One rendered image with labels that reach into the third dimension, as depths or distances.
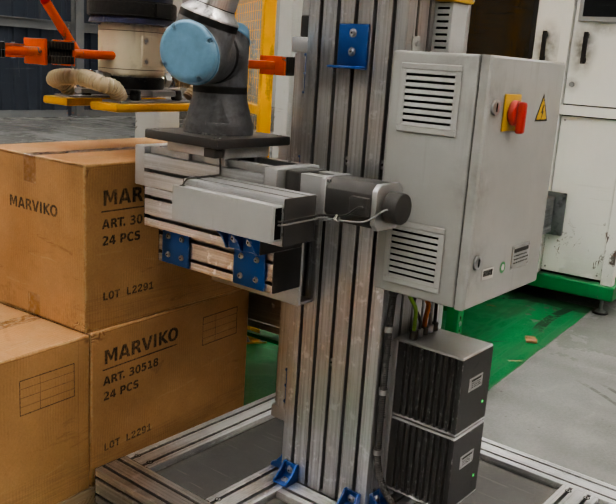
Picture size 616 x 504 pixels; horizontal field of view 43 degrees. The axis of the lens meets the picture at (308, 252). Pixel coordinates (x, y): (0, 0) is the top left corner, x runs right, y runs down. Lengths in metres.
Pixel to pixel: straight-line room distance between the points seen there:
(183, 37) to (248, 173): 0.29
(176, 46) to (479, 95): 0.57
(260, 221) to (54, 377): 0.71
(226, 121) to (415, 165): 0.41
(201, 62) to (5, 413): 0.86
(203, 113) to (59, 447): 0.85
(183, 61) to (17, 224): 0.73
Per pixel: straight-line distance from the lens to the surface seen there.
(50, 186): 1.95
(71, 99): 2.11
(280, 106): 5.78
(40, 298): 2.05
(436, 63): 1.50
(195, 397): 2.28
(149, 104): 2.02
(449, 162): 1.48
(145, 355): 2.08
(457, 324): 3.44
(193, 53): 1.53
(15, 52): 1.92
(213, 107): 1.67
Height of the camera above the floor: 1.20
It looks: 13 degrees down
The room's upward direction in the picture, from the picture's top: 4 degrees clockwise
